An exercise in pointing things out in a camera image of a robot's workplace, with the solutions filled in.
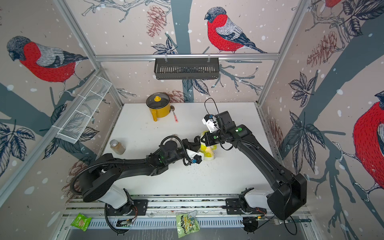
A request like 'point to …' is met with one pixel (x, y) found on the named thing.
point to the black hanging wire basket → (187, 68)
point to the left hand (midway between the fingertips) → (202, 138)
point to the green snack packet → (81, 222)
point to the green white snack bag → (187, 223)
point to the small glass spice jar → (117, 147)
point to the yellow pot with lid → (159, 104)
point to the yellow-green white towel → (208, 151)
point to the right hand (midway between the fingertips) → (202, 137)
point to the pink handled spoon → (172, 108)
